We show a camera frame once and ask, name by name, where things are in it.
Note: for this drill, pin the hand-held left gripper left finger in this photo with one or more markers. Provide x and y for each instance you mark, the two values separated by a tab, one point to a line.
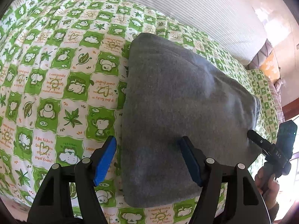
104	161

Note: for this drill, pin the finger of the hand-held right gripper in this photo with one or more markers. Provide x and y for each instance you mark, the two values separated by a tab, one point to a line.
257	140

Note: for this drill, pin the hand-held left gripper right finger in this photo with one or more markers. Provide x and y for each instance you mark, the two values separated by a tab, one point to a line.
190	161

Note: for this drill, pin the grey pants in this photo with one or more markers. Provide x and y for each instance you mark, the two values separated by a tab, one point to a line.
175	98

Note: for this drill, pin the person's right forearm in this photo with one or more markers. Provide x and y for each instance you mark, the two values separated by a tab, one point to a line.
273	214

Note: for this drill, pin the person's right hand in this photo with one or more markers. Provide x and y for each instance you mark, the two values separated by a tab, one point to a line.
268	193

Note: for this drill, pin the pink plaid pillow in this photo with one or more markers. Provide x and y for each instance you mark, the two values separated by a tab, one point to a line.
278	95

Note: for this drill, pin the orange cushion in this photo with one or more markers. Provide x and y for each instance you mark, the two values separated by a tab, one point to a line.
272	66

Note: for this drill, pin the purple plaid cushion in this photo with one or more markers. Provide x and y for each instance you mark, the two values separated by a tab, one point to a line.
261	53

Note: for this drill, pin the green printed blanket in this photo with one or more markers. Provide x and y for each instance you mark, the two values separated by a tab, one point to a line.
58	74

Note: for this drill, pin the white striped bolster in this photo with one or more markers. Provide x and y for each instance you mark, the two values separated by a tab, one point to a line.
186	2

